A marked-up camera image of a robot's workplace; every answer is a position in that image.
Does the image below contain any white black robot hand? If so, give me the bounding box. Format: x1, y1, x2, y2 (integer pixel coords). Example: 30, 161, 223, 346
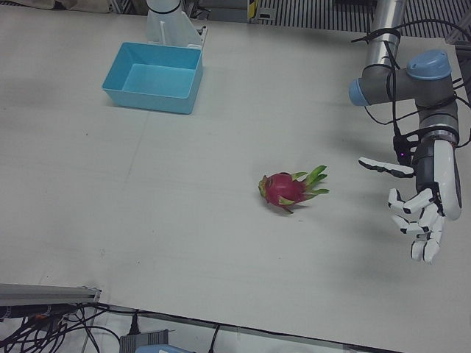
358, 138, 463, 265

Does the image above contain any pink dragon fruit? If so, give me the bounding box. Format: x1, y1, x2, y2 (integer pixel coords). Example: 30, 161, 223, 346
257, 165, 331, 215

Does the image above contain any light blue plastic bin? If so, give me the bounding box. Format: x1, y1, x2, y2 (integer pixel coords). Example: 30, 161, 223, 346
102, 41, 205, 115

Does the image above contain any blue plastic object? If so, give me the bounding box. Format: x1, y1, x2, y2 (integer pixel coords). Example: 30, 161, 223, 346
134, 343, 193, 353

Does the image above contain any grey power adapter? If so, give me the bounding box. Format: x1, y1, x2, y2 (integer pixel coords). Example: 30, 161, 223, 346
118, 329, 171, 353

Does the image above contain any aluminium extrusion bar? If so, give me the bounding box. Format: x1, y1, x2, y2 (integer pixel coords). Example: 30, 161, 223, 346
0, 282, 102, 307

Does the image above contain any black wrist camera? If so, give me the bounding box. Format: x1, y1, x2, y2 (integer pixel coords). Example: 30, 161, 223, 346
392, 133, 421, 165

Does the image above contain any short aluminium extrusion rail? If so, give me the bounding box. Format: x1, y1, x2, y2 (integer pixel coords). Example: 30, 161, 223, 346
446, 24, 471, 46

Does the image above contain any long thin black cable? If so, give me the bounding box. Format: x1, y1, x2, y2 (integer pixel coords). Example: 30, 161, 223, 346
95, 304, 372, 353

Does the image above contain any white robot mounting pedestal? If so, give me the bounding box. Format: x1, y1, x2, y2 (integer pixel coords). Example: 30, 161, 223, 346
145, 0, 209, 49

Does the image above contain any black cable bundle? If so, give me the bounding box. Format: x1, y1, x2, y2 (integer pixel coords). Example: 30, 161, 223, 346
0, 302, 122, 353

